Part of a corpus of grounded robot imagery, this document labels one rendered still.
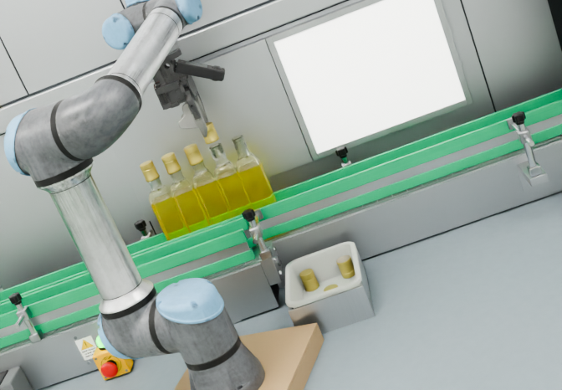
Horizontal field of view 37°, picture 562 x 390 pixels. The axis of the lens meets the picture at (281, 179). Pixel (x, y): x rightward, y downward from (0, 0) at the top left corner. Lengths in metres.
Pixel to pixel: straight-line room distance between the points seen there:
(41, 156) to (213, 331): 0.45
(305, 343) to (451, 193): 0.55
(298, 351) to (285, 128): 0.65
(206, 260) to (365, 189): 0.42
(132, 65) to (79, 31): 0.59
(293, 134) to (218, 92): 0.22
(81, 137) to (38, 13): 0.74
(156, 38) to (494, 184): 0.88
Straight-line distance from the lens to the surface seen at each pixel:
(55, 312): 2.12
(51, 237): 2.35
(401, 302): 1.84
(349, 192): 2.02
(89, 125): 1.50
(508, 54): 2.19
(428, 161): 2.02
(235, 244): 1.96
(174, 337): 1.62
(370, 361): 1.69
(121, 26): 1.83
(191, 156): 2.02
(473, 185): 2.04
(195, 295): 1.59
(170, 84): 1.96
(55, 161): 1.56
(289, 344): 1.76
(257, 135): 2.14
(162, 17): 1.73
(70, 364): 2.16
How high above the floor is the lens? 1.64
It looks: 18 degrees down
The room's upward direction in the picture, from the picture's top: 22 degrees counter-clockwise
